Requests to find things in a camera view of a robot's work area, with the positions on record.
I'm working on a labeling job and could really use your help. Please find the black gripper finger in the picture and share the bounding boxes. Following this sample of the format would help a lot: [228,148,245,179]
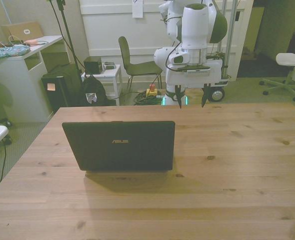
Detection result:
[174,84,184,110]
[201,83,212,109]

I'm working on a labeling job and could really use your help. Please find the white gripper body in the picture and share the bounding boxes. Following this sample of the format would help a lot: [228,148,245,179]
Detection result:
[165,58,225,89]

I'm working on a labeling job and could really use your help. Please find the black ASUS laptop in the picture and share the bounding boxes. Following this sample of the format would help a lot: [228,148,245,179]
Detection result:
[61,120,176,173]

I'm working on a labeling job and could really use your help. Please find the wheeled robot cart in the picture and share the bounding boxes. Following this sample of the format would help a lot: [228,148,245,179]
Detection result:
[184,51,231,103]

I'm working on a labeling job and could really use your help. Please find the yellow emergency stop button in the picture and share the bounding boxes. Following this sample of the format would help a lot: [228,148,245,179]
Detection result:
[146,84,159,98]

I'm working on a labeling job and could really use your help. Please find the aluminium pole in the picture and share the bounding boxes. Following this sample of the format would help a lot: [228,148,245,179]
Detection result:
[224,0,239,77]
[217,0,227,61]

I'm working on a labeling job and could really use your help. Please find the black plastic chair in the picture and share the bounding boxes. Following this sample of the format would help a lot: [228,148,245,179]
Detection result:
[118,36,164,92]

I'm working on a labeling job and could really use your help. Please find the small white side table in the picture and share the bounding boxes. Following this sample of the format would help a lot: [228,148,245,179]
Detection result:
[81,64,124,106]

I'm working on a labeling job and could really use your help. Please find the small grey device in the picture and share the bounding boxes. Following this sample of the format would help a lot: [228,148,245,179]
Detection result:
[101,61,117,71]

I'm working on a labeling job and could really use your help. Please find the black backpack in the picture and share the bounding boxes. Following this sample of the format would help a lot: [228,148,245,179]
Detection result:
[81,74,110,107]

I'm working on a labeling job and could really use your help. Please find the white paper sheet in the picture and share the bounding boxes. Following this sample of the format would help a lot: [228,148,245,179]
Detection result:
[132,0,144,19]

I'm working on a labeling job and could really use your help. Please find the white swivel office chair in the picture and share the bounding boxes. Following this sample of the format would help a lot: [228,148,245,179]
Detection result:
[262,46,295,102]

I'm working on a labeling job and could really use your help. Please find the black box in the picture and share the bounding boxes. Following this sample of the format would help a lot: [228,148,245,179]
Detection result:
[83,56,103,75]

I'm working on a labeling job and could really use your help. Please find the black computer tower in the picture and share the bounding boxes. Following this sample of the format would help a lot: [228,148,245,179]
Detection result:
[41,64,85,114]

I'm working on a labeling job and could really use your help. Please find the black tripod stand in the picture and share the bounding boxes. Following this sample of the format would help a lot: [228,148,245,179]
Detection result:
[46,0,89,77]

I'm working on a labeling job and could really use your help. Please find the white desk shelf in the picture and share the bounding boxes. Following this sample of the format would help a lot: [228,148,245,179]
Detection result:
[0,34,71,123]

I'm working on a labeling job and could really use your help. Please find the brown cardboard box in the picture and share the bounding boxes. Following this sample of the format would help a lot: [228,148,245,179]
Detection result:
[1,21,44,42]

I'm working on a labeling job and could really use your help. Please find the floral patterned pouch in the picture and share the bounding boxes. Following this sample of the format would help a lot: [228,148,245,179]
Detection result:
[0,43,31,61]

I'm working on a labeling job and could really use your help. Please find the white vented wrist camera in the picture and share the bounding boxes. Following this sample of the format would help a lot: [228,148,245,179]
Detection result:
[177,65,212,76]

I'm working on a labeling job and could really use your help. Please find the black camera cable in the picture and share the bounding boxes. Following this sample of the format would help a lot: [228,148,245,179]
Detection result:
[161,15,184,74]

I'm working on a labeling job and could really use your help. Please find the coiled dark cables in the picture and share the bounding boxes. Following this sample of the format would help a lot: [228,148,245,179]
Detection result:
[133,91,164,106]

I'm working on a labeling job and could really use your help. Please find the white charging cable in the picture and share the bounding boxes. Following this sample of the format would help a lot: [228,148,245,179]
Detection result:
[0,34,24,48]

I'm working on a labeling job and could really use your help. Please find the black floor cable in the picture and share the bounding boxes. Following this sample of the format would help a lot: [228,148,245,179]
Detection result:
[0,139,9,185]

